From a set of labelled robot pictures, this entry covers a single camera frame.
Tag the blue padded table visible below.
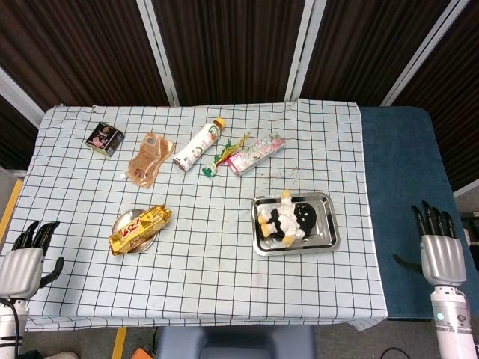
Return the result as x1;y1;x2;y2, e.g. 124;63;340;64
358;106;479;322

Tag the brown spout pouch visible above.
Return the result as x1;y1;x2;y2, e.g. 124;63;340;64
118;132;176;190

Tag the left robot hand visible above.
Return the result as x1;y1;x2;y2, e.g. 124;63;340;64
0;220;65;300

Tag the round steel plate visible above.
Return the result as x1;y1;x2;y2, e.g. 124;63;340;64
112;208;160;255

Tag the black plush doll white coat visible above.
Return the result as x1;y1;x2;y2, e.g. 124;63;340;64
256;188;320;248

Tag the gold biscuit packet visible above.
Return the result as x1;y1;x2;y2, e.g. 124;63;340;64
108;203;174;256

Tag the grey robot torso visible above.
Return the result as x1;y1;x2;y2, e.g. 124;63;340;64
156;324;317;359

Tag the black floor cable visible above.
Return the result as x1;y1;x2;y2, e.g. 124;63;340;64
377;346;407;359

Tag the black tin can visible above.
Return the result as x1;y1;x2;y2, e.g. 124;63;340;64
84;121;126;158

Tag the white checked tablecloth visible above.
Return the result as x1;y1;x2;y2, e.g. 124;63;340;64
0;99;388;333

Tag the white drink bottle yellow cap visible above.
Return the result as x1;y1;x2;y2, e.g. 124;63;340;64
172;117;228;173

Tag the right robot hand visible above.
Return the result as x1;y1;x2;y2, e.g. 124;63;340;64
391;200;468;289

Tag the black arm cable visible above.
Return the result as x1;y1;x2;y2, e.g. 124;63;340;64
0;297;22;359

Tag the dark partition panel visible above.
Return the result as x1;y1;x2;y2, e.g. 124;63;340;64
151;0;311;108
0;0;171;111
299;0;456;108
0;95;38;171
388;0;479;191

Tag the pink floral box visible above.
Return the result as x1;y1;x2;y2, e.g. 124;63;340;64
227;130;287;177

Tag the rectangular steel tray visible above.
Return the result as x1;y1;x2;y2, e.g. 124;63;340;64
250;191;341;257

